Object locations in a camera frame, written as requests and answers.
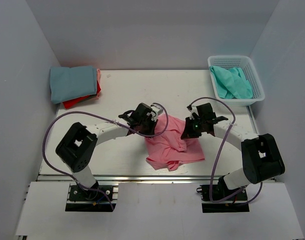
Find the folded light pink t shirt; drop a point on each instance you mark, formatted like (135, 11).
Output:
(98, 75)

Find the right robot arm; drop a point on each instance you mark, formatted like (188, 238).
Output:
(260, 155)

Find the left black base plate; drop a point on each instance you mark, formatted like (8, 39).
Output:
(85, 201)

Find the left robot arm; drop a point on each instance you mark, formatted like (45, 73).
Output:
(78, 144)

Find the aluminium table rail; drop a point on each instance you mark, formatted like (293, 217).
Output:
(136, 178)

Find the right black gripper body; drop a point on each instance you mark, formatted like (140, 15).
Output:
(190, 131)

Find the folded red t shirt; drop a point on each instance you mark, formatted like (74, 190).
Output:
(70, 103)

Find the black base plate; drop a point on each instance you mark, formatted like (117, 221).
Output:
(234, 204)
(85, 201)

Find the teal t shirt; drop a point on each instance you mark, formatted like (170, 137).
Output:
(231, 83)

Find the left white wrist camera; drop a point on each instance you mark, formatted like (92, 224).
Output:
(156, 110)

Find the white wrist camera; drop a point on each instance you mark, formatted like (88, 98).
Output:
(156, 110)
(193, 112)

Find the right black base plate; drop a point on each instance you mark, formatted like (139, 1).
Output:
(234, 204)

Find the folded blue-grey t shirt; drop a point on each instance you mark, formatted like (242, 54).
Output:
(68, 83)

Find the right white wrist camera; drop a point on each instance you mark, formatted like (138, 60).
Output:
(193, 112)

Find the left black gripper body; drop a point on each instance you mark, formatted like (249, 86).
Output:
(146, 125)

